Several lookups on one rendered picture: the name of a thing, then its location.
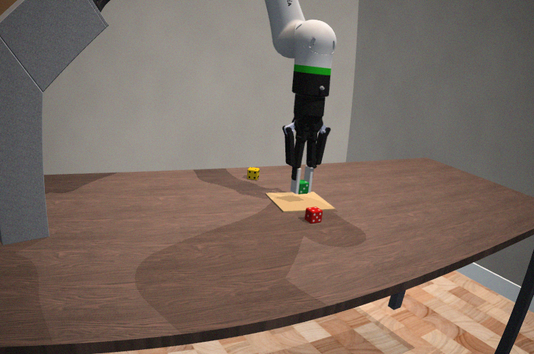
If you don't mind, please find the yellow die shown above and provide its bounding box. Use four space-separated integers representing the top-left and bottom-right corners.
247 167 260 180

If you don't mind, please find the green die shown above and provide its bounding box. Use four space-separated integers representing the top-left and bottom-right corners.
298 179 309 194

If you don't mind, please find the red die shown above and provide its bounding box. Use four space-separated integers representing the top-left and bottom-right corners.
304 207 323 224

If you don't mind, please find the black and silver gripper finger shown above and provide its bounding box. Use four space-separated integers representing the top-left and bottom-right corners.
304 124 331 193
283 122 310 194

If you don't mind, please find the tan flat mat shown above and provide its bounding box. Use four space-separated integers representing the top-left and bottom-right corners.
266 192 335 213

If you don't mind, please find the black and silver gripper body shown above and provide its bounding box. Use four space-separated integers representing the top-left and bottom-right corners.
292 94 325 138

